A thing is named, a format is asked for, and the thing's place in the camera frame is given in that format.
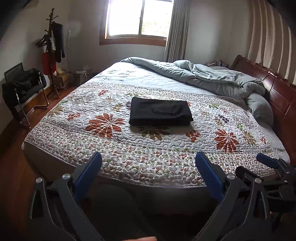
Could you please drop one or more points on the red-brown wooden headboard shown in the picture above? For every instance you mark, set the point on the red-brown wooden headboard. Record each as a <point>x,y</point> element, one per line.
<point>281,96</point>

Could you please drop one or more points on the red bag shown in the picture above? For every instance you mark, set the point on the red bag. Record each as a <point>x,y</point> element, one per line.
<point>49,63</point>

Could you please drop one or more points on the grey-green duvet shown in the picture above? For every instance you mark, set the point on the grey-green duvet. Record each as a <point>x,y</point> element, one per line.
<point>222,82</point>

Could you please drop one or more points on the black hanging coat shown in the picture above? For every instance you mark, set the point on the black hanging coat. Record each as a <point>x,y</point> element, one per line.
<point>58,33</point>

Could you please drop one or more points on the wooden coat rack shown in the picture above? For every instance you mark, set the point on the wooden coat rack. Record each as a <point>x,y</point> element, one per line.
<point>53,42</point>

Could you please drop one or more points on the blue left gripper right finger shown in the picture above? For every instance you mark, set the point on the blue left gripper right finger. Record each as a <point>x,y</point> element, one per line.
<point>211,177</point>

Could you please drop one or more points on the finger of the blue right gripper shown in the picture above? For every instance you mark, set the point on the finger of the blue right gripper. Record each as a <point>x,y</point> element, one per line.
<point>268,161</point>

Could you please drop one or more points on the wicker basket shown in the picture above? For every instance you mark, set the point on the wicker basket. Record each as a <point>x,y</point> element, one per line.
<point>82,76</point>

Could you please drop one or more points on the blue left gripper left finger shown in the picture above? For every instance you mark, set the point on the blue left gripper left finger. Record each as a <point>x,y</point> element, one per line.
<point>85,174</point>

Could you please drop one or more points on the floral quilted bedspread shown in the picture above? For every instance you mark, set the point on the floral quilted bedspread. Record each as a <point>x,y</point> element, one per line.
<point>95,118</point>

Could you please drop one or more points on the wooden framed window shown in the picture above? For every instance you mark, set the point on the wooden framed window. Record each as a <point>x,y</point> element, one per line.
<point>136,22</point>

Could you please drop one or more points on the grey curtain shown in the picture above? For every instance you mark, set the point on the grey curtain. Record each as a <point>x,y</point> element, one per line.
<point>176,40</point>

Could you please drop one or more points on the black metal chair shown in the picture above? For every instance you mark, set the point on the black metal chair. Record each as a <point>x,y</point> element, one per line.
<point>20,85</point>

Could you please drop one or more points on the black pants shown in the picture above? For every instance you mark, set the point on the black pants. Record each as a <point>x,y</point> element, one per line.
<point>154,112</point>

